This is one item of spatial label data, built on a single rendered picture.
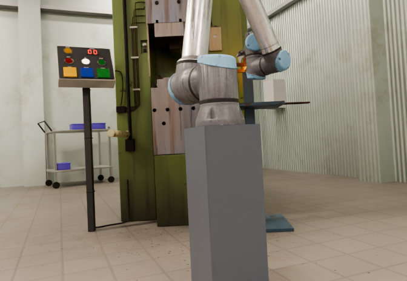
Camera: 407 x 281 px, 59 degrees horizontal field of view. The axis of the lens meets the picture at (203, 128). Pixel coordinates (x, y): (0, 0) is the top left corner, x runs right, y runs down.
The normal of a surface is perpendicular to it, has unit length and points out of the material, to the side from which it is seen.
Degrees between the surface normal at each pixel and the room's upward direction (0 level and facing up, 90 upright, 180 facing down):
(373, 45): 90
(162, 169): 90
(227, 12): 90
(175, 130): 90
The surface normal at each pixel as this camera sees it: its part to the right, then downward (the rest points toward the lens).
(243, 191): 0.37, -0.05
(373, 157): -0.93, 0.04
